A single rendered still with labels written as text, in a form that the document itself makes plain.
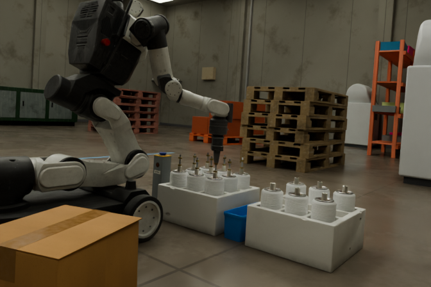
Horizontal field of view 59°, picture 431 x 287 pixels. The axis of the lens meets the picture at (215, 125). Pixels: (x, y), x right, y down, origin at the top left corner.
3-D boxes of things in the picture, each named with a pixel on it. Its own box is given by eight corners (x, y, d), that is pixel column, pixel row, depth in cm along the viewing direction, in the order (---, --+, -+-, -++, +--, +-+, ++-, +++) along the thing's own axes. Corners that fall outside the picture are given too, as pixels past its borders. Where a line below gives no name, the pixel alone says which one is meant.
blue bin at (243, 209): (240, 243, 168) (242, 216, 167) (220, 237, 174) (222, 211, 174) (273, 229, 191) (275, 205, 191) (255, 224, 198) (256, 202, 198)
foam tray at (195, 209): (214, 236, 175) (217, 198, 174) (155, 218, 198) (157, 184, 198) (258, 220, 206) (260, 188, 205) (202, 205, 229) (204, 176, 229)
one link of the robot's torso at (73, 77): (54, 100, 149) (70, 59, 153) (38, 98, 157) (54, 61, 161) (109, 125, 170) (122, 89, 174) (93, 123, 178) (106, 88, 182)
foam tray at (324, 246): (331, 273, 141) (334, 225, 141) (244, 245, 165) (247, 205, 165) (362, 248, 172) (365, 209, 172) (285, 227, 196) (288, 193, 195)
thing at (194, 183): (191, 213, 186) (194, 177, 185) (181, 208, 193) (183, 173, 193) (207, 211, 192) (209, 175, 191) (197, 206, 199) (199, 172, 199)
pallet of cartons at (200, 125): (266, 143, 754) (269, 104, 751) (228, 146, 648) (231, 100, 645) (227, 139, 811) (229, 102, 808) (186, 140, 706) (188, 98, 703)
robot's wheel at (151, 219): (126, 248, 154) (129, 199, 153) (118, 245, 157) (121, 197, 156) (162, 237, 169) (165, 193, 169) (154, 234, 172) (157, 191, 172)
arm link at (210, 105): (227, 117, 179) (201, 109, 175) (221, 116, 187) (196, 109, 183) (231, 104, 179) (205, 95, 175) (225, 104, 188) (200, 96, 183)
